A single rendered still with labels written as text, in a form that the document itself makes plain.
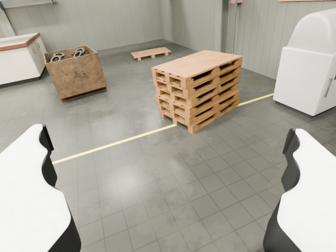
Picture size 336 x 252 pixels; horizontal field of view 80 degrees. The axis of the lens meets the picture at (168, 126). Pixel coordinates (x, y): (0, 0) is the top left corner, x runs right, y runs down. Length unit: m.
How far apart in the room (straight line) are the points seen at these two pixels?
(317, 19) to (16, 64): 6.46
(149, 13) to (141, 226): 8.77
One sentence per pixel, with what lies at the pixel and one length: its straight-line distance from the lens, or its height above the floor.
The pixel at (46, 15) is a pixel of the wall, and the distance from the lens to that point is 9.35.
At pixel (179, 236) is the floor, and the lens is 1.87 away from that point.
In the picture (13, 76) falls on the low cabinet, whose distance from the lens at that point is 6.95.
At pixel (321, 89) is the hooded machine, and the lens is 3.20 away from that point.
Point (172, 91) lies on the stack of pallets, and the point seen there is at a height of 0.55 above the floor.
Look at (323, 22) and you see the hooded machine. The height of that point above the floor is 1.19.
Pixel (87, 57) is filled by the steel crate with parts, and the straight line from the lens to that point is 4.43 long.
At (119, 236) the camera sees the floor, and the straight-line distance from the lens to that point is 1.96.
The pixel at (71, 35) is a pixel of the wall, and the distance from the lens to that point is 9.35.
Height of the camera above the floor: 1.64
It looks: 33 degrees down
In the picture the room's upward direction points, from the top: 7 degrees counter-clockwise
